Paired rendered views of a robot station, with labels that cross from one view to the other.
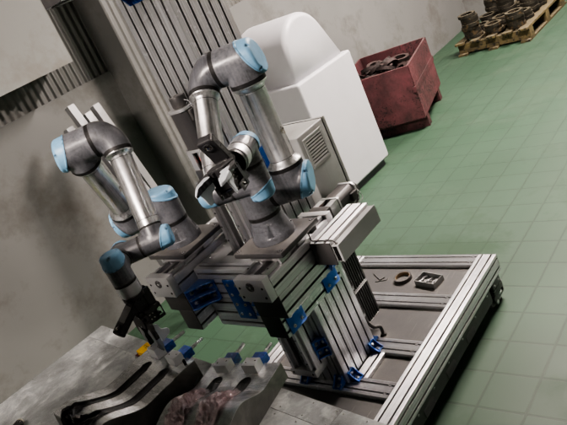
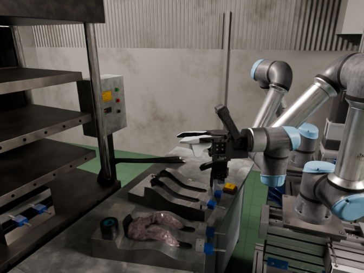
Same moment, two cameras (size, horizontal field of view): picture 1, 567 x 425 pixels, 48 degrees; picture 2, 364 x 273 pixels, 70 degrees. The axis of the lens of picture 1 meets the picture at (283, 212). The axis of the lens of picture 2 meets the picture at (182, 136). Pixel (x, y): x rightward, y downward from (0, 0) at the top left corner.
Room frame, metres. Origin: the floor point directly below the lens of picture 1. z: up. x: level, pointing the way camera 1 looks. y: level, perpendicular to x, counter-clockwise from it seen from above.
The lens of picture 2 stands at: (1.13, -0.49, 1.72)
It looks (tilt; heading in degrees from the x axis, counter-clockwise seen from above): 21 degrees down; 63
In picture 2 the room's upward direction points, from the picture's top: straight up
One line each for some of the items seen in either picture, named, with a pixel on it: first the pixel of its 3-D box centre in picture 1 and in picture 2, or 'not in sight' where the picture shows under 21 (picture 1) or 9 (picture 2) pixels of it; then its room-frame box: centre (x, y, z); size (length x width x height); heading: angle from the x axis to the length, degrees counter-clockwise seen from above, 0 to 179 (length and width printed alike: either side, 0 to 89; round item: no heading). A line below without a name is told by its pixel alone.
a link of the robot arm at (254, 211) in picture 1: (256, 192); (319, 179); (2.03, 0.05, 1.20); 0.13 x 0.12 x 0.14; 69
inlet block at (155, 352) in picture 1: (169, 343); (220, 194); (1.91, 0.53, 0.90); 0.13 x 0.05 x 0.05; 126
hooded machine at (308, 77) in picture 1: (307, 106); not in sight; (4.97, -0.52, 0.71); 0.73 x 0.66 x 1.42; 134
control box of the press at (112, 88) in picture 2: not in sight; (110, 170); (1.47, 1.41, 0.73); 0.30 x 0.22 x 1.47; 36
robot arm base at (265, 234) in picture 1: (269, 223); (313, 202); (2.03, 0.06, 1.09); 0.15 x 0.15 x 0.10
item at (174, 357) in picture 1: (187, 351); (213, 205); (1.82, 0.46, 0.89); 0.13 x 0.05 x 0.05; 126
